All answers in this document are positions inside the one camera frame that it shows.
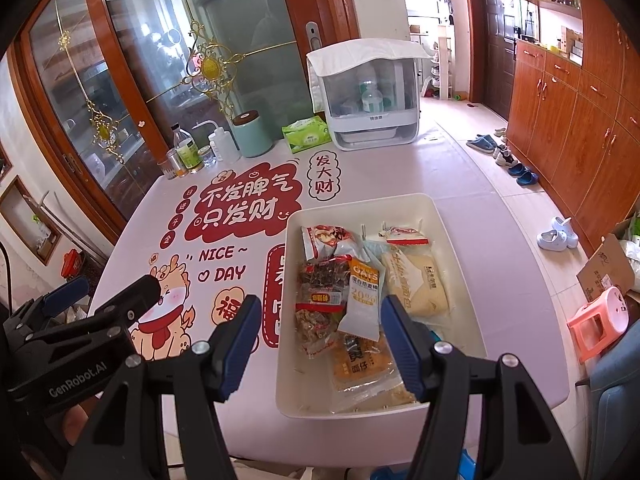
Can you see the glass sliding door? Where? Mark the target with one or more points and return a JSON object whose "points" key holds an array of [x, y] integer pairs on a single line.
{"points": [[102, 82]]}

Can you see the white squeeze bottle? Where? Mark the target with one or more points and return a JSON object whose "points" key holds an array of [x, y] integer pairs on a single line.
{"points": [[222, 143]]}

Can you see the white tabletop sterilizer cabinet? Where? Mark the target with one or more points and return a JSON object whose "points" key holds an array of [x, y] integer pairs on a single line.
{"points": [[368, 91]]}

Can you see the yellow cake clear bag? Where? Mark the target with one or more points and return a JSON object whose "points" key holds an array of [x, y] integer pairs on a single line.
{"points": [[413, 278]]}

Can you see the dark chocolate snack pack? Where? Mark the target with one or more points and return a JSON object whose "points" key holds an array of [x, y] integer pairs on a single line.
{"points": [[323, 285]]}

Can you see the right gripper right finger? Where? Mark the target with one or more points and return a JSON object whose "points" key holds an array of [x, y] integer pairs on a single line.
{"points": [[519, 437]]}

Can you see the small glass jar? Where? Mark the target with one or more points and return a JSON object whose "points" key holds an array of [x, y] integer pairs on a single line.
{"points": [[207, 156]]}

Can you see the green label glass bottle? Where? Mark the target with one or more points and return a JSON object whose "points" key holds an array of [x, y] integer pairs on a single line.
{"points": [[186, 148]]}

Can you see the white red snack bag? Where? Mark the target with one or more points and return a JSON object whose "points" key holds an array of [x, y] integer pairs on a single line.
{"points": [[323, 242]]}

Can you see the green wet wipes pack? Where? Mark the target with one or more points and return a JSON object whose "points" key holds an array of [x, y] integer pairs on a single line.
{"points": [[306, 134]]}

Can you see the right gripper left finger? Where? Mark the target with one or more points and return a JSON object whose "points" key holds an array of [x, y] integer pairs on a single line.
{"points": [[124, 436]]}

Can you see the person left hand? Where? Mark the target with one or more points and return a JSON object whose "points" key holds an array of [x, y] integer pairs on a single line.
{"points": [[65, 427]]}

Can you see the printed pink tablecloth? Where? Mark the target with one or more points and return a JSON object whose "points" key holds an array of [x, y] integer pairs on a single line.
{"points": [[215, 237]]}

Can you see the wooden cabinet wall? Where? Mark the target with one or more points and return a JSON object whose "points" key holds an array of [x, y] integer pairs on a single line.
{"points": [[574, 117]]}

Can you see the white baby shoes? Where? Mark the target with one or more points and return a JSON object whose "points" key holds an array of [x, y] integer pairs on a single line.
{"points": [[561, 236]]}

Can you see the blue slippers pair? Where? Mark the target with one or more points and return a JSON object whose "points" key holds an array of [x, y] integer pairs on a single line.
{"points": [[523, 175]]}

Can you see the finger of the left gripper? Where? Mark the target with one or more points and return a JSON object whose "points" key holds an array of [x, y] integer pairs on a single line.
{"points": [[127, 306], [65, 296]]}

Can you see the mint green canister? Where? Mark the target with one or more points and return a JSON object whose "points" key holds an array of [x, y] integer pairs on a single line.
{"points": [[250, 134]]}

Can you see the cardboard box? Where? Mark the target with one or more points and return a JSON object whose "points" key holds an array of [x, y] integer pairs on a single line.
{"points": [[614, 263]]}

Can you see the orange white oats pack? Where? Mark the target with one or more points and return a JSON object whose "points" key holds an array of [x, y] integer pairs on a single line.
{"points": [[362, 314]]}

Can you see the pink plastic stool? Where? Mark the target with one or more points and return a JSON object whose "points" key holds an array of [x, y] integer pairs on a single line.
{"points": [[597, 325]]}

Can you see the white plastic storage bin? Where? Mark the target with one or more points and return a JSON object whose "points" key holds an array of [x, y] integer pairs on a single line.
{"points": [[304, 385]]}

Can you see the rice crisp snack bag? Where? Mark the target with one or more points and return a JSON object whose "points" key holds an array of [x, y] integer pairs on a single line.
{"points": [[364, 377]]}

